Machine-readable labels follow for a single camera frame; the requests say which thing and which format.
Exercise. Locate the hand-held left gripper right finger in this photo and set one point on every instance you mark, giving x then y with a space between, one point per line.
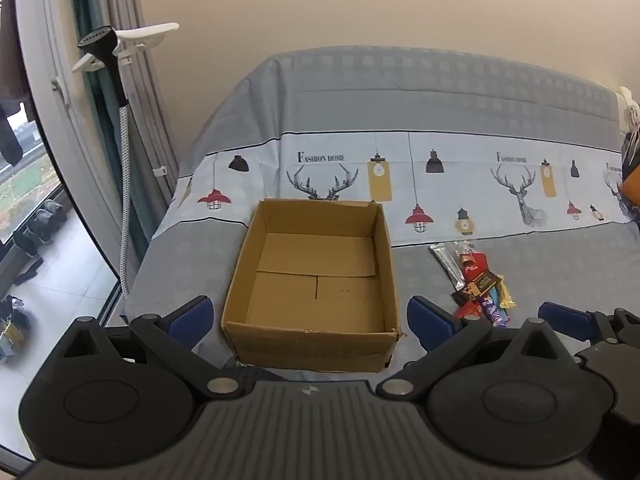
430 322

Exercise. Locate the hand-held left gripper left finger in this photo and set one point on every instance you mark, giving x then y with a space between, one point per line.
190 321

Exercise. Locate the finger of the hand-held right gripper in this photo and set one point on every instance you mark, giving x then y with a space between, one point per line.
567 319

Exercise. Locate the yellow snack bar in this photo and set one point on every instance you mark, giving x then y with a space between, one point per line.
507 295

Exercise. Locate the clear candy bag pink label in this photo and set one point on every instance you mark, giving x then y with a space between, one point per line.
462 249

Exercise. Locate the brown cardboard box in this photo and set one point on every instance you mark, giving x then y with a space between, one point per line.
312 285

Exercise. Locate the small red snack packet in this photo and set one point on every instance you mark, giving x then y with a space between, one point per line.
467 310

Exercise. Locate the silver stick packet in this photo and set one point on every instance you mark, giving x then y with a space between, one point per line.
445 265

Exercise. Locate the purple snack bar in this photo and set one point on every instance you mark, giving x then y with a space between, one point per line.
492 312

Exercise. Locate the dark brown chocolate packet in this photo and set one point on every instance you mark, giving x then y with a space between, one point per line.
482 284

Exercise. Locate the orange object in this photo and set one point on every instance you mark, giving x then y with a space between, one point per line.
631 185

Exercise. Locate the white curtain clip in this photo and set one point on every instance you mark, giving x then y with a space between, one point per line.
160 170

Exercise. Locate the black shoe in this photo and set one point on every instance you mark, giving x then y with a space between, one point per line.
25 244
29 271

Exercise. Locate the grey shoe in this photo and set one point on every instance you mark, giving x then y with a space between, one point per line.
40 225
54 211

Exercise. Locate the grey printed bed sheet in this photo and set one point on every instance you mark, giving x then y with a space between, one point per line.
350 110

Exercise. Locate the dark hanging garment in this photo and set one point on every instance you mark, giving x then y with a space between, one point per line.
10 135

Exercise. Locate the black garment steamer head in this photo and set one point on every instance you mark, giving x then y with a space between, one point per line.
107 55

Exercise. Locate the white plastic hanger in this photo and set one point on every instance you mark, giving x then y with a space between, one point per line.
145 35

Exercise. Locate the dark green curtain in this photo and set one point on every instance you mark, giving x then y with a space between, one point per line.
92 10

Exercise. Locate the white wall hook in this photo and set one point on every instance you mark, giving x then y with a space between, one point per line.
627 105

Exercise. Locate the white window frame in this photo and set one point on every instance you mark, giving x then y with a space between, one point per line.
55 125

